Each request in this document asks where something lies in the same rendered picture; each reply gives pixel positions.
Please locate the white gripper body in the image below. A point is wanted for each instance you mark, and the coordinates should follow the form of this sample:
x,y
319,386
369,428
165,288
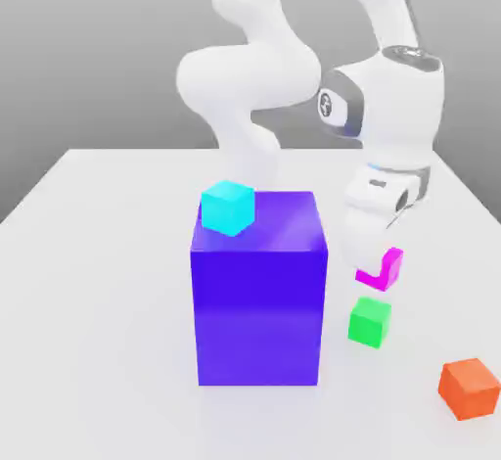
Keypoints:
x,y
362,229

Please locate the small magenta cube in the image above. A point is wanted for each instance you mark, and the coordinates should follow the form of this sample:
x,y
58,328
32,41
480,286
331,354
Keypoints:
x,y
391,268

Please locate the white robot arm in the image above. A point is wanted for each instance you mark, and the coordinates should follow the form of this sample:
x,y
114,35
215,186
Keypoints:
x,y
399,115

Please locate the small green cube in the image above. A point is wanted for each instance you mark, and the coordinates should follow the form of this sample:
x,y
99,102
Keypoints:
x,y
368,323

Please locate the small cyan cube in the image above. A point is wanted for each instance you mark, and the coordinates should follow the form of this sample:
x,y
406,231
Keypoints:
x,y
227,207

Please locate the small orange cube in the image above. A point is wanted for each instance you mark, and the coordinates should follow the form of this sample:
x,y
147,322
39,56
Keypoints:
x,y
467,389

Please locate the large blue box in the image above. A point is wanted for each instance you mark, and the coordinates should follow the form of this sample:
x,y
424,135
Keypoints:
x,y
258,311

